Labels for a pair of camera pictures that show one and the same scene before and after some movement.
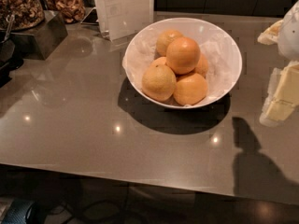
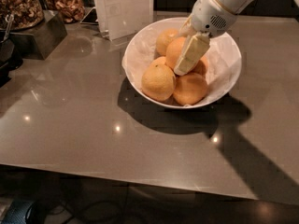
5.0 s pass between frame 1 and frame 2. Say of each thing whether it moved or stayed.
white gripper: moved
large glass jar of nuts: stayed
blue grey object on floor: stayed
